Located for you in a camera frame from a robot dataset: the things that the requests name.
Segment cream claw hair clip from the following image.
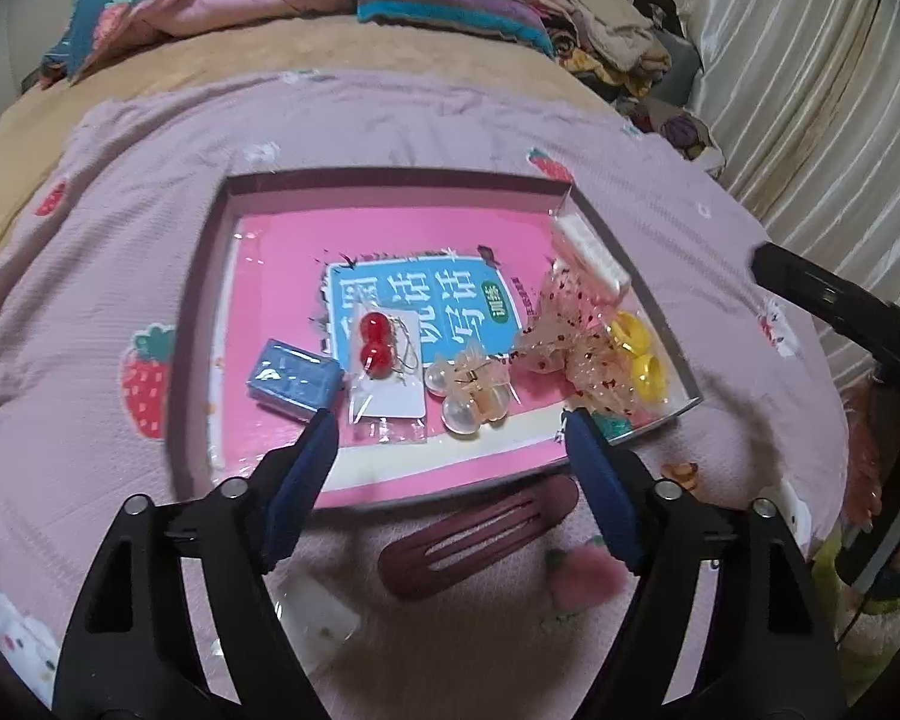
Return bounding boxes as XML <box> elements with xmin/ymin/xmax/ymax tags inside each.
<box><xmin>551</xmin><ymin>211</ymin><xmax>633</xmax><ymax>308</ymax></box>

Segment pink book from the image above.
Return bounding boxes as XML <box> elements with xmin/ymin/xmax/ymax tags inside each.
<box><xmin>208</xmin><ymin>208</ymin><xmax>646</xmax><ymax>497</ymax></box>

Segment person's right hand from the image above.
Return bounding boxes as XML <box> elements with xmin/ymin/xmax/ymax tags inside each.
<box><xmin>842</xmin><ymin>381</ymin><xmax>883</xmax><ymax>535</ymax></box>

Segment pink book-lined box tray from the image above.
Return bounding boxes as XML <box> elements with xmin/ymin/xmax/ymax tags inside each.
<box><xmin>166</xmin><ymin>169</ymin><xmax>704</xmax><ymax>515</ymax></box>

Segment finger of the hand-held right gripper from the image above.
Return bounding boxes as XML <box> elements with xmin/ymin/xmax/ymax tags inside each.
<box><xmin>750</xmin><ymin>240</ymin><xmax>900</xmax><ymax>376</ymax></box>

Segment yellow hair clips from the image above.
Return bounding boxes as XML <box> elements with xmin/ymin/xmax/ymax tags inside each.
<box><xmin>607</xmin><ymin>310</ymin><xmax>673</xmax><ymax>410</ymax></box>

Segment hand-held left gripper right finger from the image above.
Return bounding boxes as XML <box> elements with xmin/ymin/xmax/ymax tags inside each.
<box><xmin>561</xmin><ymin>408</ymin><xmax>848</xmax><ymax>720</ymax></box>

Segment maroon snap hair clip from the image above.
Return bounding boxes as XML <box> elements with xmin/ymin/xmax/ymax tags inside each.
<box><xmin>379</xmin><ymin>475</ymin><xmax>581</xmax><ymax>601</ymax></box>

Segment striped pillow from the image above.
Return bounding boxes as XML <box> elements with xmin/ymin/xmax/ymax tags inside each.
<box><xmin>356</xmin><ymin>0</ymin><xmax>556</xmax><ymax>58</ymax></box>

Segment bag with white card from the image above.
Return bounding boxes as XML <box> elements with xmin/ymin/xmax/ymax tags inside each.
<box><xmin>277</xmin><ymin>577</ymin><xmax>363</xmax><ymax>655</ymax></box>

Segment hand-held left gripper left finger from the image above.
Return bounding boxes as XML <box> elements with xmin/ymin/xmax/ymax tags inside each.
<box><xmin>52</xmin><ymin>408</ymin><xmax>342</xmax><ymax>720</ymax></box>

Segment small blue box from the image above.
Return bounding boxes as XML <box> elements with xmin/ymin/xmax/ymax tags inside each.
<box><xmin>246</xmin><ymin>337</ymin><xmax>346</xmax><ymax>418</ymax></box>

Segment red cherry earrings bag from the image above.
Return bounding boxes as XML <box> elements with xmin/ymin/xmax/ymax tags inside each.
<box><xmin>345</xmin><ymin>304</ymin><xmax>431</xmax><ymax>445</ymax></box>

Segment pink printed quilt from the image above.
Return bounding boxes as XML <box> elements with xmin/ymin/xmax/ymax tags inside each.
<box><xmin>0</xmin><ymin>67</ymin><xmax>853</xmax><ymax>720</ymax></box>

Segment white curtain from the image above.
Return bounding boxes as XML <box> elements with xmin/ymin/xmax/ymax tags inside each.
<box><xmin>682</xmin><ymin>0</ymin><xmax>900</xmax><ymax>377</ymax></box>

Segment beige dotted bow hair clip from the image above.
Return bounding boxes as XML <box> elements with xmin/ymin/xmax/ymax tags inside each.
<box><xmin>514</xmin><ymin>259</ymin><xmax>646</xmax><ymax>416</ymax></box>

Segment green cloth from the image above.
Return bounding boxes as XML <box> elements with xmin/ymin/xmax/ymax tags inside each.
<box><xmin>808</xmin><ymin>525</ymin><xmax>848</xmax><ymax>586</ymax></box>

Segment pile of clothes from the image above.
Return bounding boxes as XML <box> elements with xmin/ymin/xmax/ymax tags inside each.
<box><xmin>484</xmin><ymin>0</ymin><xmax>725</xmax><ymax>166</ymax></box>

